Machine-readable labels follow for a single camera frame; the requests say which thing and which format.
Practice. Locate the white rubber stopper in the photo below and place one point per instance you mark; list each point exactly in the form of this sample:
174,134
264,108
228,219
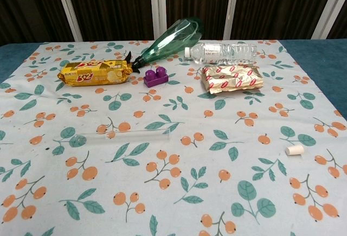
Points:
294,149

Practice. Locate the white partition post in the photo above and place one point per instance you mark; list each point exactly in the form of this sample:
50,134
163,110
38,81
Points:
233,2
329,8
67,8
161,2

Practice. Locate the clear plastic water bottle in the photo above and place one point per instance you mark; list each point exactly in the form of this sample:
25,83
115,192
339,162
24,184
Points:
222,53

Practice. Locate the golden biscuit packet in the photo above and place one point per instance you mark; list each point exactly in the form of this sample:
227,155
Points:
92,74

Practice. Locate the gold foil snack packet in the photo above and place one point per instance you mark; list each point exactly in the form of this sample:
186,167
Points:
233,80

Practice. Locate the clear glass test tube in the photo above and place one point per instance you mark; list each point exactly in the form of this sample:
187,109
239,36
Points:
135,137

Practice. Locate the green plastic spray bottle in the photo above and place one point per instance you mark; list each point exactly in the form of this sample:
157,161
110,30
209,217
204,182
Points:
168,43

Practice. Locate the purple toy building block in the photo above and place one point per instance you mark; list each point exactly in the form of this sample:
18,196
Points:
155,80

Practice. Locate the floral fruit print tablecloth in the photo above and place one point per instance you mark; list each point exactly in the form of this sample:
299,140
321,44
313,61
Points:
189,165

